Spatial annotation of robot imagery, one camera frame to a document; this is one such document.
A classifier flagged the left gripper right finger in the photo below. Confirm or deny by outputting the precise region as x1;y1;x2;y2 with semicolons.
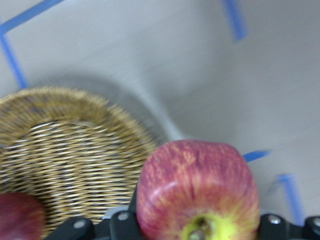
257;213;320;240

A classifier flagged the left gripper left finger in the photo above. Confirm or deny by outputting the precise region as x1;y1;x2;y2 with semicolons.
46;189;145;240

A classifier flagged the red yellow apple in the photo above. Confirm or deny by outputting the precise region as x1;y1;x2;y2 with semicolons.
136;139;260;240

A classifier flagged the woven wicker basket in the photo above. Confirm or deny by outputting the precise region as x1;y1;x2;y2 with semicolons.
0;87;158;237

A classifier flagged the dark red apple in basket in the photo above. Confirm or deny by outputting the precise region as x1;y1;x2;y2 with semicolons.
0;192;46;240

